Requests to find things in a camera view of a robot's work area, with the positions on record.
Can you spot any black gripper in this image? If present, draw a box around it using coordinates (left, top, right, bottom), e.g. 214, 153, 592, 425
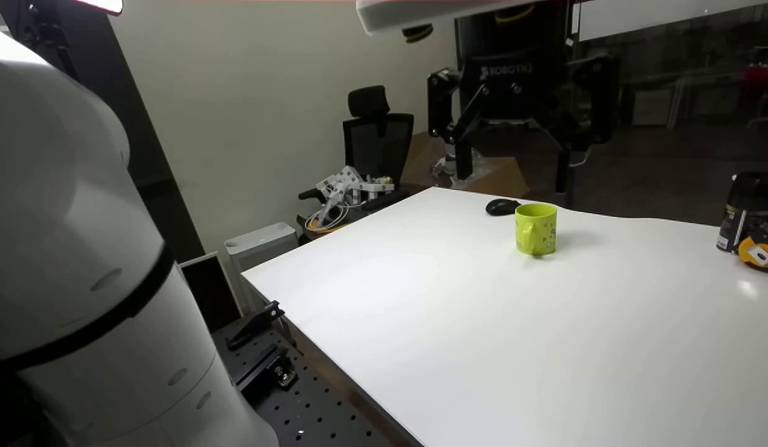
427, 6, 613, 195

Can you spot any yellow-green mug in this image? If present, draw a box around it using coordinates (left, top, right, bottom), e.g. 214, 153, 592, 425
514, 204, 556, 255

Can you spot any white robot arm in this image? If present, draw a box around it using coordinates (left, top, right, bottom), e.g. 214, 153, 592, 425
0, 30, 278, 447

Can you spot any black computer mouse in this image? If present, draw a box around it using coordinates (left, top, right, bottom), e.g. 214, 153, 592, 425
484, 199, 519, 215

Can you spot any black office chair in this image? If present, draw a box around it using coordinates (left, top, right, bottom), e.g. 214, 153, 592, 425
344, 84, 416, 183

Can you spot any white box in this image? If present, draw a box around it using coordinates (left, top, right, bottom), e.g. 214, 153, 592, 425
224, 220, 299, 271

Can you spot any black perforated breadboard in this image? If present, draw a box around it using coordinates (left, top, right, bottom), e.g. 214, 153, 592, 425
214, 324, 398, 447

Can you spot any dark rectangular box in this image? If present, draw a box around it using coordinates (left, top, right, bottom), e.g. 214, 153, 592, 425
181, 253, 239, 329

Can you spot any black clamp bracket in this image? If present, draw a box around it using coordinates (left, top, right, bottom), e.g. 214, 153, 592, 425
226, 301, 284, 349

